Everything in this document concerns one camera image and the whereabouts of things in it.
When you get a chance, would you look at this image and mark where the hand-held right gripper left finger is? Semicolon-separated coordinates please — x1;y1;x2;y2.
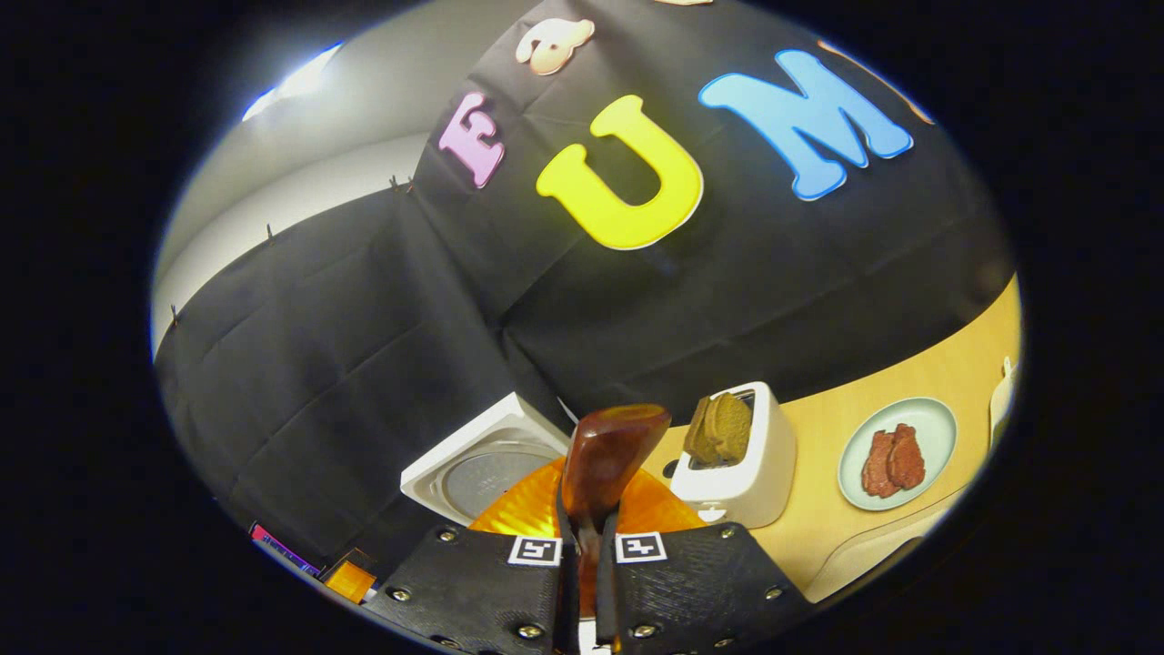
359;455;583;655

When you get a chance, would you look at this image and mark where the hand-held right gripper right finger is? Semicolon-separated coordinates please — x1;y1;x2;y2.
596;469;815;655

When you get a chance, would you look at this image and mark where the white rice cooker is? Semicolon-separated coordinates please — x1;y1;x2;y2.
400;391;574;529

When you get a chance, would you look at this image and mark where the brown wooden spoon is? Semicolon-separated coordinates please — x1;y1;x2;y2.
557;403;672;620

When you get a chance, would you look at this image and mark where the white toaster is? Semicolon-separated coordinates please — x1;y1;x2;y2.
668;380;798;529

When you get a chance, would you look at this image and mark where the brown toast slice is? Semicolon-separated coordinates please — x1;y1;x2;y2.
684;396;719;465
707;393;754;463

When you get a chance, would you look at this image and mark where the cream rectangular tray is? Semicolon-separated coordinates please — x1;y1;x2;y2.
805;491;965;603

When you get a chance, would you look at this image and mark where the red-brown meat piece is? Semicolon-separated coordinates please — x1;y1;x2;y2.
887;423;927;490
861;430;897;499

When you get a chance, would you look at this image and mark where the pale green plate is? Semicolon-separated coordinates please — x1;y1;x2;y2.
838;397;958;511

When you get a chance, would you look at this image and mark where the white divided bean dish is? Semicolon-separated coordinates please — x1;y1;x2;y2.
988;357;1018;447

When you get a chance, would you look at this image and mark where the large ceiling light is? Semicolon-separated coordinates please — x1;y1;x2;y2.
241;41;346;124

